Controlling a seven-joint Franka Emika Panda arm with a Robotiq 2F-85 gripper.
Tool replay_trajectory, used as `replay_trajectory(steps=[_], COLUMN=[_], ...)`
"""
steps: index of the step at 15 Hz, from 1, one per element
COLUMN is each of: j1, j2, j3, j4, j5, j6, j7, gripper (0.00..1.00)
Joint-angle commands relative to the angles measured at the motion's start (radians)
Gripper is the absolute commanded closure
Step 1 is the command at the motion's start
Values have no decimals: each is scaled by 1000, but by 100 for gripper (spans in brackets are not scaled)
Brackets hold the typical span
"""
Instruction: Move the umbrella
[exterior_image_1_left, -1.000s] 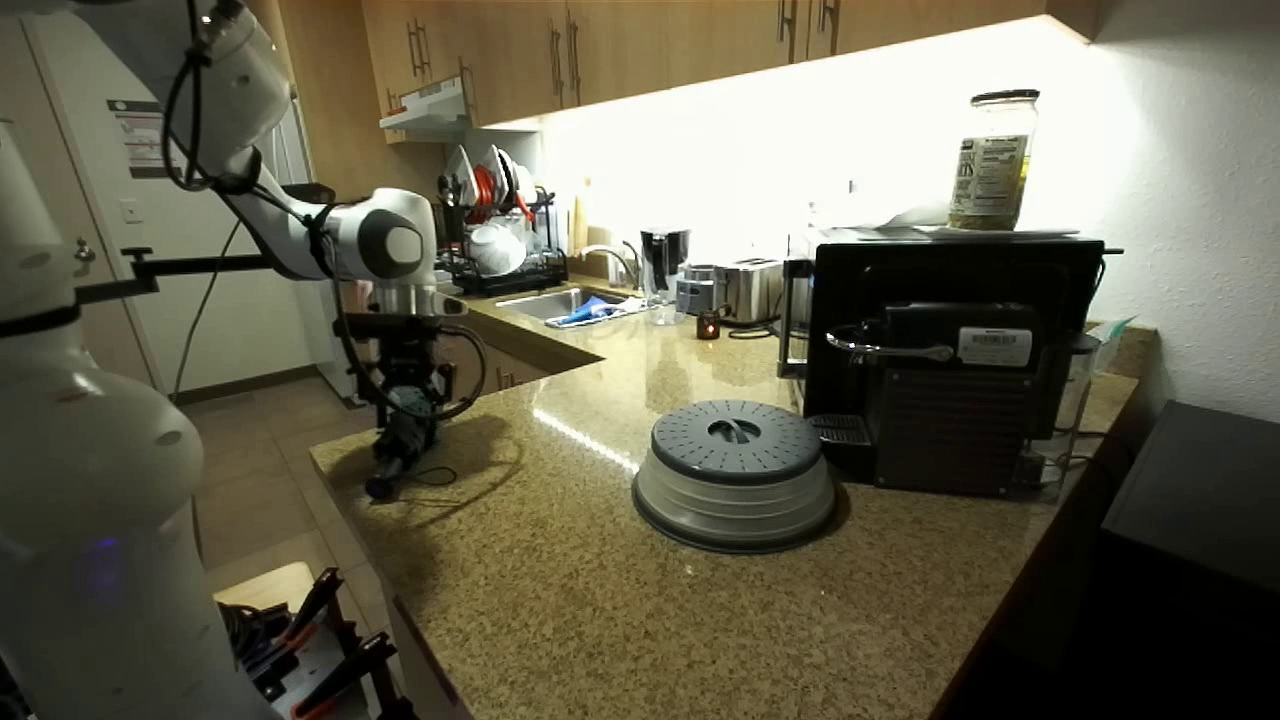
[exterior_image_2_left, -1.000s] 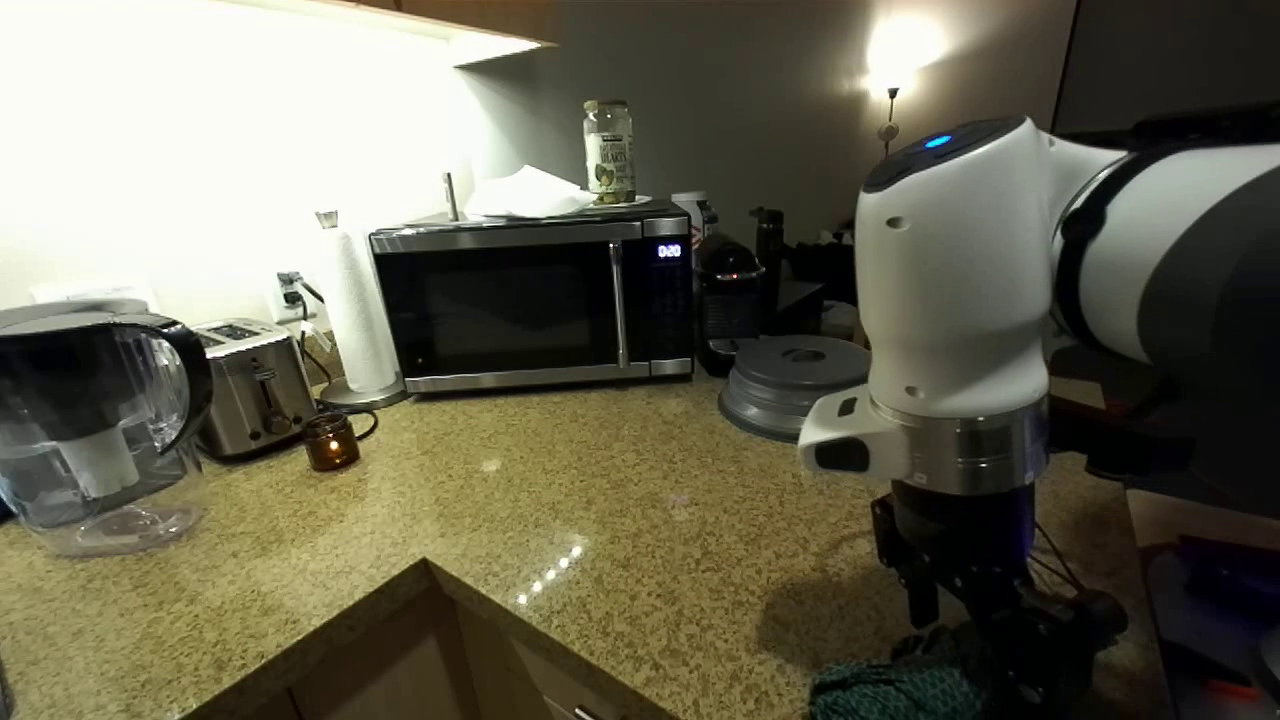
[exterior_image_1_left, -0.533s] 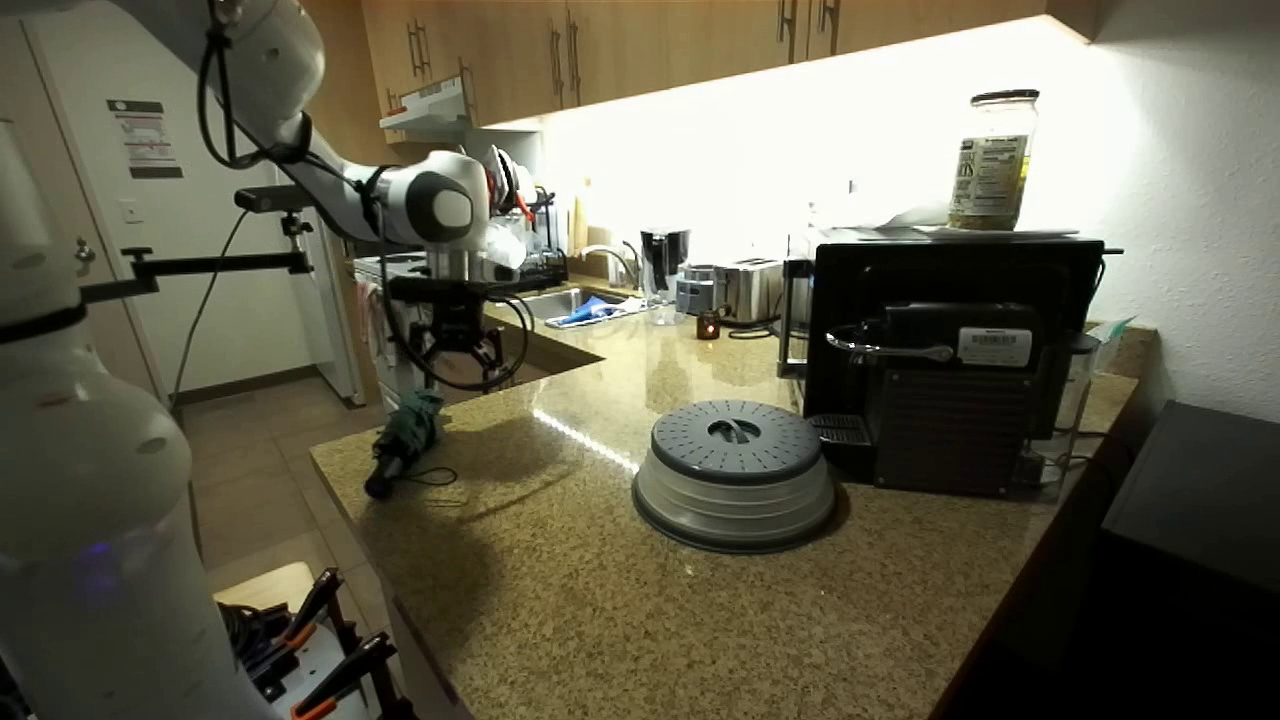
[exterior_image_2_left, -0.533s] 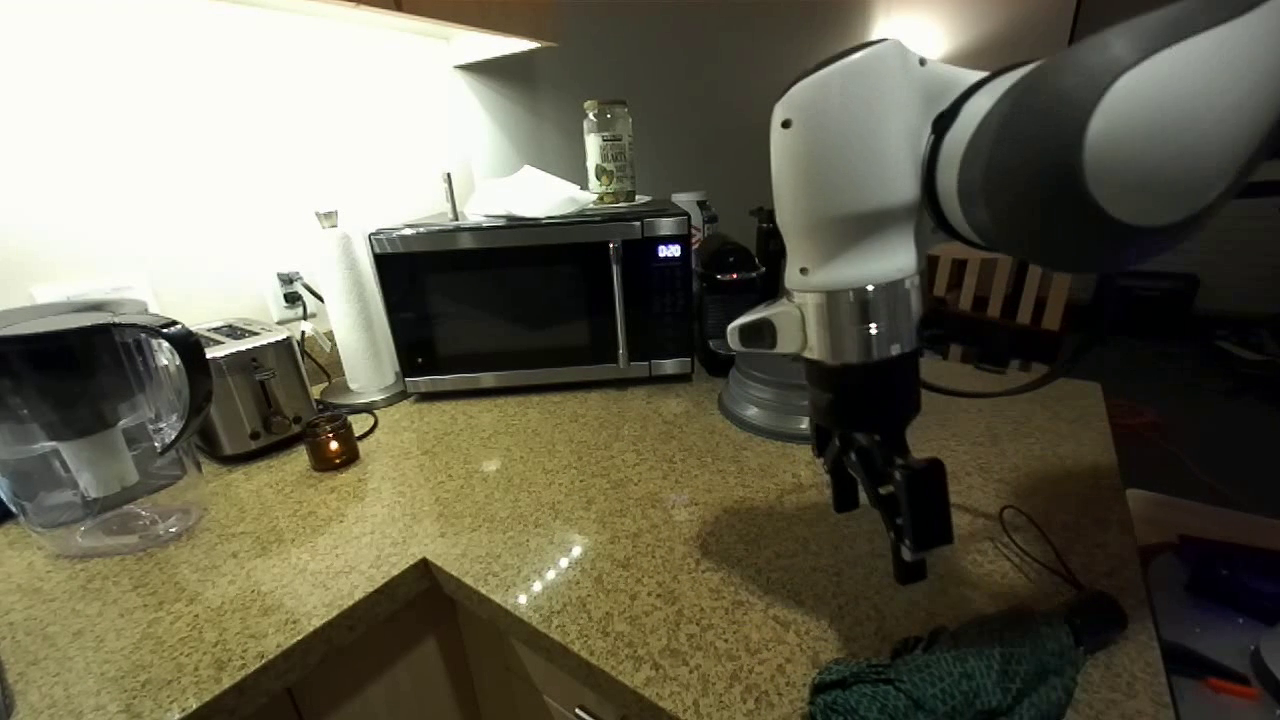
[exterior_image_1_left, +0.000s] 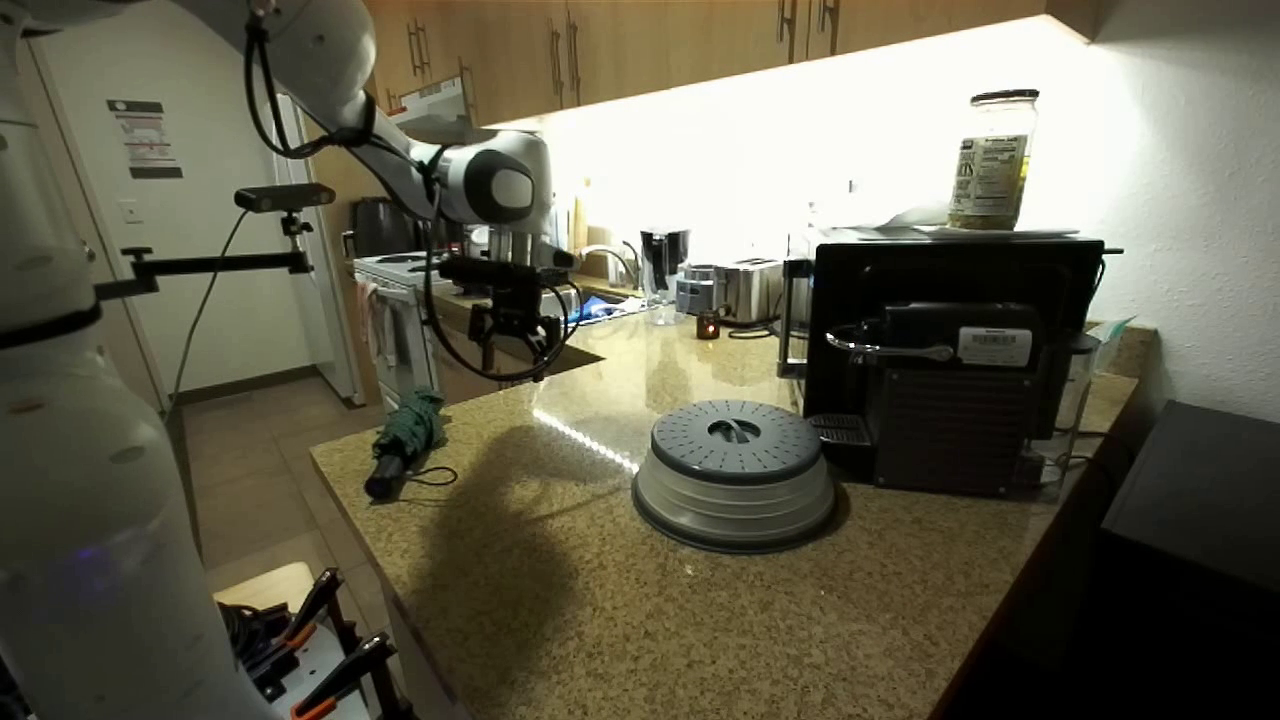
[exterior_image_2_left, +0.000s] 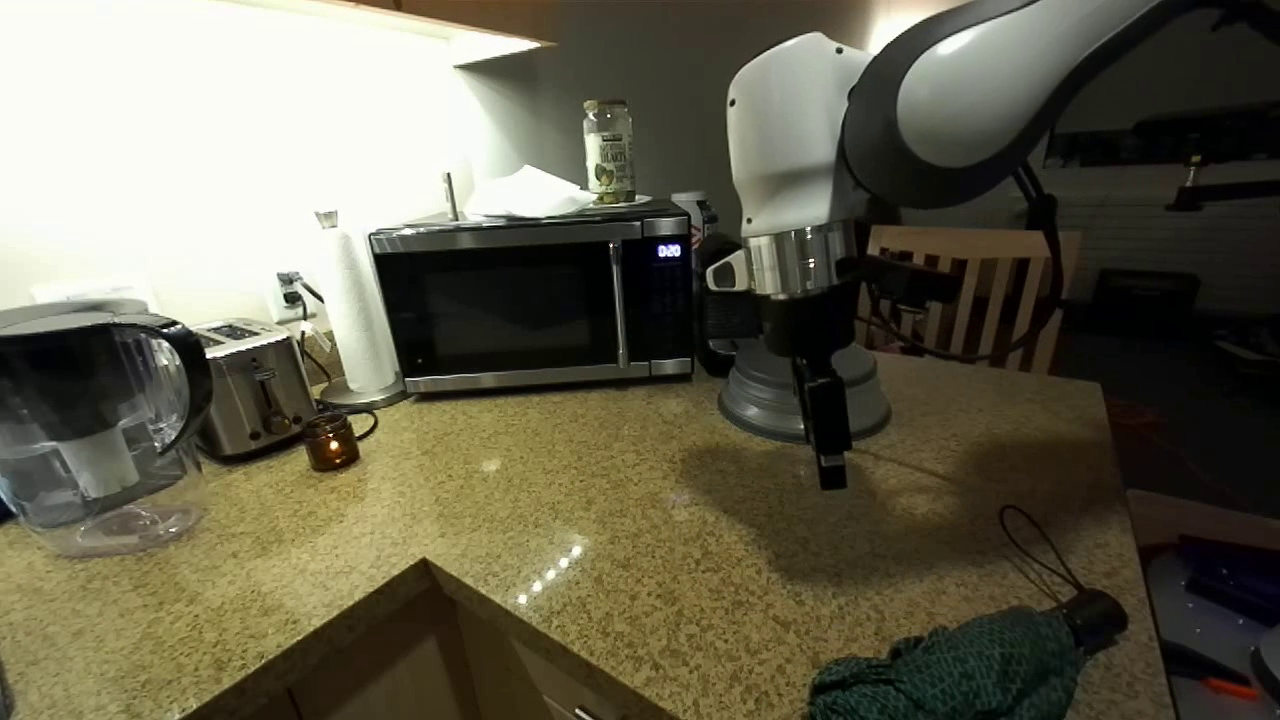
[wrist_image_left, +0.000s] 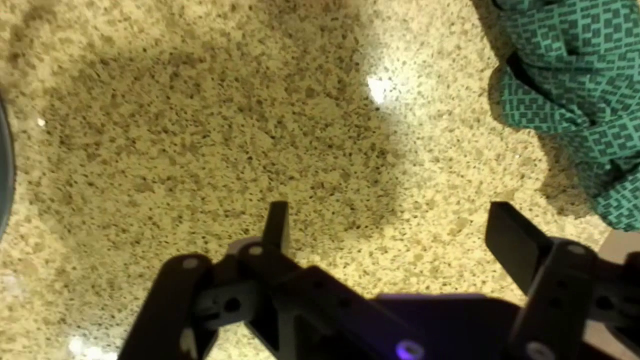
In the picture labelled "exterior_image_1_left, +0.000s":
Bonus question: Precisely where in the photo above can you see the silver toaster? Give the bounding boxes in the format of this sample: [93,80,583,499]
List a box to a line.
[709,257,789,331]

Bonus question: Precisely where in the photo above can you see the clear water filter pitcher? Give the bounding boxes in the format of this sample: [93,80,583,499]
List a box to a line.
[636,230,697,322]

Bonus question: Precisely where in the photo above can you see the green umbrella black handle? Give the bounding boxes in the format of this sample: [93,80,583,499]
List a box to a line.
[362,386,456,510]

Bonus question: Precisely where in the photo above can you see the chrome sink faucet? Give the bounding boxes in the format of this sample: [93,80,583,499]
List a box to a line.
[580,235,654,300]

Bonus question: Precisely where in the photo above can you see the wooden wall cabinets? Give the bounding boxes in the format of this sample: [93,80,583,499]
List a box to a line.
[356,0,1114,130]

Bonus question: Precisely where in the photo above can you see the white stove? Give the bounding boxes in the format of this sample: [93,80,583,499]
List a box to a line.
[349,248,463,420]

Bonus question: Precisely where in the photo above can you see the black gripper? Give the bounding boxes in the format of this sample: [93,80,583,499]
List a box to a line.
[463,269,577,381]

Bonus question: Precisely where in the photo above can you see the tool tray with pliers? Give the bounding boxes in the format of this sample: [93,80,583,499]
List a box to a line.
[211,565,405,720]

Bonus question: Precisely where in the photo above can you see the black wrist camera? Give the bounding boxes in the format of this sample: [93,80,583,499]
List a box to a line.
[436,254,547,293]

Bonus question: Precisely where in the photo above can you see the black coffee machine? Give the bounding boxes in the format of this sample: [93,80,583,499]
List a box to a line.
[809,300,1062,499]

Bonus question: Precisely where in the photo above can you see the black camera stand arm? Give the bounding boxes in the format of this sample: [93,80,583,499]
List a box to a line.
[93,235,321,309]

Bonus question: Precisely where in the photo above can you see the glass jar with label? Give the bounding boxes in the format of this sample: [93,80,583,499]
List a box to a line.
[943,85,1045,235]

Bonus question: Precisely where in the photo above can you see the large black box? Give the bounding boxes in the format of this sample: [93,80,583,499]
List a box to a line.
[1053,395,1280,720]

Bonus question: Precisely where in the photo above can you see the white hanging towel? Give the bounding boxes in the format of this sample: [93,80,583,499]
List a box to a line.
[264,111,321,194]

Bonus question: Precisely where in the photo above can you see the black camera head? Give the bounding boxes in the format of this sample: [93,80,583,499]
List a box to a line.
[231,182,340,218]

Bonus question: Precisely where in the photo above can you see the black steel microwave oven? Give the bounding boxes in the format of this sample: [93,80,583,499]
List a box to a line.
[778,231,1108,444]

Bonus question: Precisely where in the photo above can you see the printed paper notice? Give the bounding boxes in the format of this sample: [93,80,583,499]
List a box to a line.
[105,97,188,184]

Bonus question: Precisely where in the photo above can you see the black kettle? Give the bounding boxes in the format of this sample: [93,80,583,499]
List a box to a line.
[349,197,424,259]

